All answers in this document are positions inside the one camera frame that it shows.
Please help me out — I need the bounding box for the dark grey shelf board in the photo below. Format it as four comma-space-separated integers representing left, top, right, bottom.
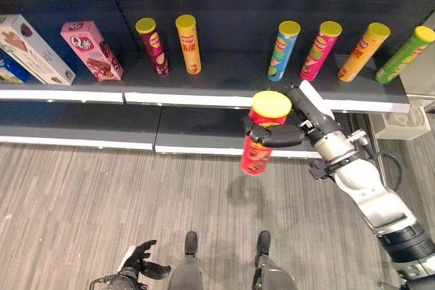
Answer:
0, 101, 354, 159
0, 50, 411, 114

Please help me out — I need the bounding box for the blue snack box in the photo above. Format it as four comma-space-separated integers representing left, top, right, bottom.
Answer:
0, 48, 44, 85

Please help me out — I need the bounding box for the blue chips can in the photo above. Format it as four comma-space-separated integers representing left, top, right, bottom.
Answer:
266, 20, 302, 81

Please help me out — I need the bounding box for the maroon chips can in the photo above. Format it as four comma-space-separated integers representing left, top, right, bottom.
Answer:
135, 17, 170, 77

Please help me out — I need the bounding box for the pink snack box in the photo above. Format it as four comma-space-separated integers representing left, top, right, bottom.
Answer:
60, 20, 124, 82

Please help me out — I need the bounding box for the green chips can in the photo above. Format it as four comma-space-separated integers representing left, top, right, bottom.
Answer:
375, 26, 435, 85

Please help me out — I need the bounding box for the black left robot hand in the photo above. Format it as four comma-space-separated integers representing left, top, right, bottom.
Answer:
119, 239, 172, 280

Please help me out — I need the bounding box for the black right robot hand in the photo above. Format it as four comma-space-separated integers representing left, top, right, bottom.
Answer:
241, 79, 336, 149

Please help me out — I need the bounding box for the pink chips can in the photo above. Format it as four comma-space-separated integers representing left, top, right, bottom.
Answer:
299, 20, 343, 82

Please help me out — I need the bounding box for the silver left robot leg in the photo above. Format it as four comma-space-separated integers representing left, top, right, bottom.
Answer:
168, 230, 204, 290

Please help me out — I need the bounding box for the red chips can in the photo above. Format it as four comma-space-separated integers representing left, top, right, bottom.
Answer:
240, 90, 293, 177

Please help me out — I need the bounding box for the white snack box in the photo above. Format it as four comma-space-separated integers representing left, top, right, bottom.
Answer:
0, 14, 77, 86

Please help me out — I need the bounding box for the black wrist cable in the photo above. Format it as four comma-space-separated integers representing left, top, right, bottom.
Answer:
368, 152, 402, 191

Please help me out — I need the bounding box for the orange chips can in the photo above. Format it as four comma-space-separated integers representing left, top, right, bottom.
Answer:
175, 14, 203, 75

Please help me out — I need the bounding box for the yellow chips can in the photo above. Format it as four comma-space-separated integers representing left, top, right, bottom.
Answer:
337, 22, 392, 83

